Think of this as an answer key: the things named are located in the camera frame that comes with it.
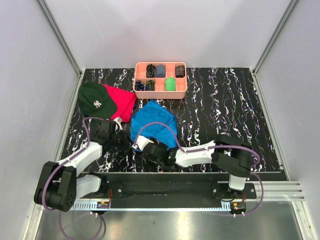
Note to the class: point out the dark floral rolled cloth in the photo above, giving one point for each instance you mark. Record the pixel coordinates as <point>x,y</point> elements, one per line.
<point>151,71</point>

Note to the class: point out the pink divided organizer box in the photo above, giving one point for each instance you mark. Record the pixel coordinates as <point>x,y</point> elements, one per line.
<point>160,92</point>

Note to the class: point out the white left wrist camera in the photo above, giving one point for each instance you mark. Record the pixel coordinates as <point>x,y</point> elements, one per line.
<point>118,122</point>

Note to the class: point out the bright blue napkin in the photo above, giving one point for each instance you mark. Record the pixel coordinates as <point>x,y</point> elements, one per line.
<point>153,112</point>

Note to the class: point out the grey rolled cloth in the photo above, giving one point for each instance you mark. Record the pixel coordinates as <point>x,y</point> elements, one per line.
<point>160,71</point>

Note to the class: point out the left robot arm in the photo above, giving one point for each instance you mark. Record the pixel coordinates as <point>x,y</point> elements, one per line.
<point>59,184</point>

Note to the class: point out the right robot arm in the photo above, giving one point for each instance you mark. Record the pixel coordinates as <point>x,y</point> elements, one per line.
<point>230,155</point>

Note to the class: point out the green rolled cloth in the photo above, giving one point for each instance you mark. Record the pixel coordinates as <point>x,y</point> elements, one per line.
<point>170,84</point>

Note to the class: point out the pink folded cloth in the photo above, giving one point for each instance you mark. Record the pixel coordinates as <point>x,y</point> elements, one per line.
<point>124,101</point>

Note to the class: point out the navy striped rolled cloth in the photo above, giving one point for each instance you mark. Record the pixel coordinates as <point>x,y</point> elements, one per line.
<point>139,86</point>

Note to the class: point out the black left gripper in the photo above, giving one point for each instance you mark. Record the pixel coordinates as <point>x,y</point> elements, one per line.
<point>127,144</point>

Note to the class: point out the brown patterned rolled cloth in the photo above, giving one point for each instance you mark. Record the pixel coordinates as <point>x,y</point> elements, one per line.
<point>180,71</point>

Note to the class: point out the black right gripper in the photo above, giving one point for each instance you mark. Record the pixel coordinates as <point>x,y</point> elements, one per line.
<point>160,144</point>

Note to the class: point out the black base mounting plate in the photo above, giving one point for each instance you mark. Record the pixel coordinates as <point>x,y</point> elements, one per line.
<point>196,190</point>

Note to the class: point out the aluminium frame rail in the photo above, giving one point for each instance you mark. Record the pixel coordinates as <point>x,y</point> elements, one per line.
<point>59,36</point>

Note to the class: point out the dark green baseball cap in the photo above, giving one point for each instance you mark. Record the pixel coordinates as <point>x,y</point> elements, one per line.
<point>94,101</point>

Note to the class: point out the yellow floral rolled cloth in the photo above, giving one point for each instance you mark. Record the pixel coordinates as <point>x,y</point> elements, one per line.
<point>150,85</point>

